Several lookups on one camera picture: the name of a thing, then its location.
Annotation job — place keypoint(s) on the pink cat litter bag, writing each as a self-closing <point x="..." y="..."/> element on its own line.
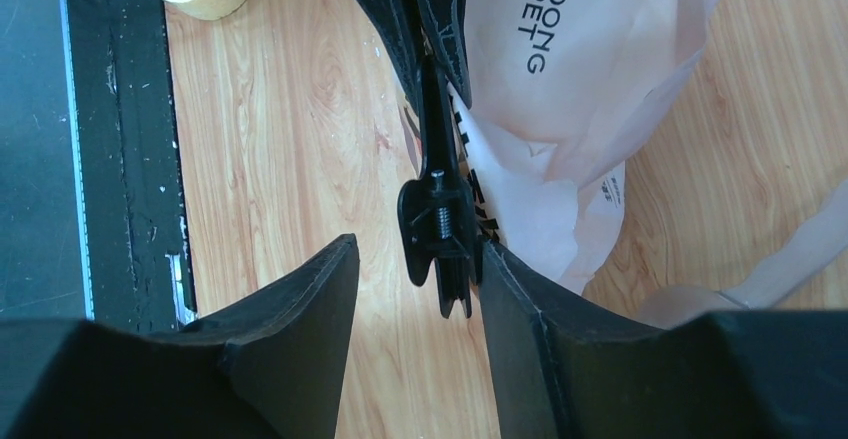
<point x="564" y="92"/>

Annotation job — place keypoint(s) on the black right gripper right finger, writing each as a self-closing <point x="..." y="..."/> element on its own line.
<point x="564" y="367"/>

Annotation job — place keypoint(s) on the black T-shaped bracket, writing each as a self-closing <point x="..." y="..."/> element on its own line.
<point x="435" y="211"/>

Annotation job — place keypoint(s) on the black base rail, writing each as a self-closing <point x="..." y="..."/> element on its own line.
<point x="137" y="269"/>

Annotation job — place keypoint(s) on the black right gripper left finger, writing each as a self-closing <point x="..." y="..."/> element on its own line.
<point x="270" y="365"/>

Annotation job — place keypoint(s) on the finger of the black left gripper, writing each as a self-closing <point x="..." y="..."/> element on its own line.
<point x="443" y="25"/>
<point x="398" y="24"/>

